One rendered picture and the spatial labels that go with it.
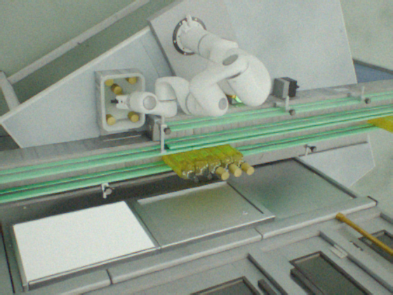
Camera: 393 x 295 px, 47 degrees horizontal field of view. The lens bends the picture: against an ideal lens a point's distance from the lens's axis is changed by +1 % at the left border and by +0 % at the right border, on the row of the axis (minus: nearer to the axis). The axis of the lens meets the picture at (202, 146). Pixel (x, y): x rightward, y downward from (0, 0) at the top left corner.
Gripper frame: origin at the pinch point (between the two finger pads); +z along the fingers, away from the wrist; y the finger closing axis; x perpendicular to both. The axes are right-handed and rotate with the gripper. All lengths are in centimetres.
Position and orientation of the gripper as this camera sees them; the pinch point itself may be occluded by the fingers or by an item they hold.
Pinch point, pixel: (123, 100)
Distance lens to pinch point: 180.8
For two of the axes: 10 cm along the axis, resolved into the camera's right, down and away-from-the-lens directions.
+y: 8.8, -1.2, 4.5
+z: -4.7, -1.3, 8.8
